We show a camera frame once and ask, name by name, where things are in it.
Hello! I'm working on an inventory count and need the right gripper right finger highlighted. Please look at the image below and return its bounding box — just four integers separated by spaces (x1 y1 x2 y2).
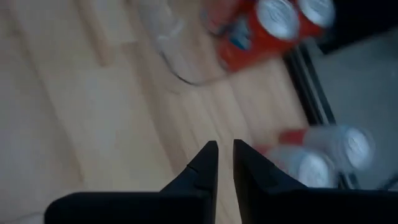
233 139 307 224

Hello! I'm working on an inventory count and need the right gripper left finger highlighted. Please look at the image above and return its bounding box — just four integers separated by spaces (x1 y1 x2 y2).
160 140 219 224

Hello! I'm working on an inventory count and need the white red Spindrift can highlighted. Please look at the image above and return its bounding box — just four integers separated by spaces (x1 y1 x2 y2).
278 124 376 175
254 146 338 189

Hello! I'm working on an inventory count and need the clear plastic bin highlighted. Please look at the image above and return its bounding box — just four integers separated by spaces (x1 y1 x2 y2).
133 0 312 90

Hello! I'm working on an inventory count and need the red soda can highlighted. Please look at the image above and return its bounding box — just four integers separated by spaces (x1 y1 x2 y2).
216 0 301 73
295 0 336 38

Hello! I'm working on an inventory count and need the black aluminium table frame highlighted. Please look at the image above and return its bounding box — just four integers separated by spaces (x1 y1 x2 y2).
284 46 361 190

